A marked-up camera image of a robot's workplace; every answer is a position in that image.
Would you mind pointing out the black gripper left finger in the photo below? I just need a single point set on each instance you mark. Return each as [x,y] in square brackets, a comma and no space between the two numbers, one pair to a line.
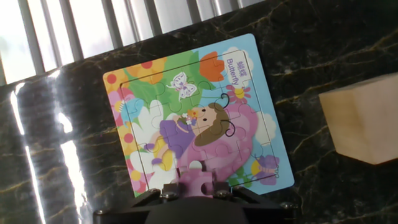
[133,208]

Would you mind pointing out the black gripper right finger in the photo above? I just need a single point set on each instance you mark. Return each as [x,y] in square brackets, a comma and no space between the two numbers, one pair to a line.
[264,210]

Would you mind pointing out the pink jigsaw puzzle piece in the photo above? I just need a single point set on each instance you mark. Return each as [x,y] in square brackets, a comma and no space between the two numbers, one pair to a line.
[194,182]

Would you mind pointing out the colourful butterfly puzzle board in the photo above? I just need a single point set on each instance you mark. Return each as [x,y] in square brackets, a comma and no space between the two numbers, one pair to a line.
[186,102]

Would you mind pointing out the plain wooden block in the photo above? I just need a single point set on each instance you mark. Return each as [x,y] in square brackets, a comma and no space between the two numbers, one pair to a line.
[363,121]

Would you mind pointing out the black marble pattern mat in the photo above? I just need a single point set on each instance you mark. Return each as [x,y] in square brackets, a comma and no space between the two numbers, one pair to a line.
[326,46]

